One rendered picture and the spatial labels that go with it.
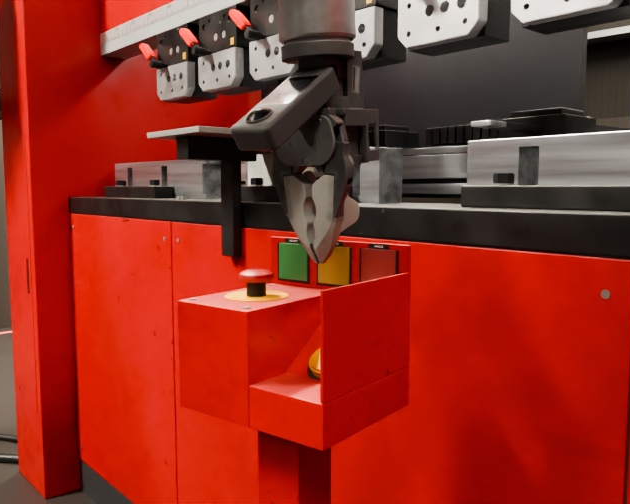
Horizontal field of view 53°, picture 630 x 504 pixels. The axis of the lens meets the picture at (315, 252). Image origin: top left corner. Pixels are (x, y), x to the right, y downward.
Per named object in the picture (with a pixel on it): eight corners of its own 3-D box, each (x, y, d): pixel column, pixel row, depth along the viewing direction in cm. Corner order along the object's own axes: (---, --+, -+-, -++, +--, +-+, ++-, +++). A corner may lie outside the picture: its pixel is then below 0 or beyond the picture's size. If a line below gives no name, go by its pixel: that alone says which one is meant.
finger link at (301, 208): (346, 255, 68) (342, 168, 66) (312, 265, 63) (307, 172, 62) (323, 253, 70) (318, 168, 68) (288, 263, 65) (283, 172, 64)
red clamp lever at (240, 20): (228, 6, 127) (250, 31, 122) (245, 10, 129) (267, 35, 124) (225, 14, 128) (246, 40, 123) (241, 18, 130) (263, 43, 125)
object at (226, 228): (178, 259, 113) (175, 136, 111) (245, 253, 123) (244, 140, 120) (190, 261, 110) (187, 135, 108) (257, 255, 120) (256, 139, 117)
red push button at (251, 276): (231, 302, 71) (230, 270, 71) (255, 297, 74) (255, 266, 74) (257, 306, 69) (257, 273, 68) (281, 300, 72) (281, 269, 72)
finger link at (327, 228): (371, 257, 66) (367, 167, 64) (338, 267, 61) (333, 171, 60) (346, 255, 68) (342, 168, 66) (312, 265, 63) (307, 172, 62)
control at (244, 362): (179, 406, 70) (175, 245, 69) (274, 373, 83) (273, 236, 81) (323, 452, 58) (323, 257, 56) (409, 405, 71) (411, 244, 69)
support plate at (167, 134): (146, 138, 115) (146, 132, 115) (263, 144, 132) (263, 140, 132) (198, 132, 101) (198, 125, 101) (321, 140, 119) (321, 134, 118)
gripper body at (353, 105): (382, 167, 65) (378, 45, 63) (333, 172, 59) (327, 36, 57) (323, 168, 70) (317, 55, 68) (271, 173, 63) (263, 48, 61)
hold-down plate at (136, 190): (104, 197, 178) (104, 186, 178) (122, 196, 182) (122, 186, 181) (154, 198, 156) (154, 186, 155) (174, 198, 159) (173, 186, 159)
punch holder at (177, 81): (157, 101, 160) (155, 34, 158) (187, 104, 165) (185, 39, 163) (187, 94, 148) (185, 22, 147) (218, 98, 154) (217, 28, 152)
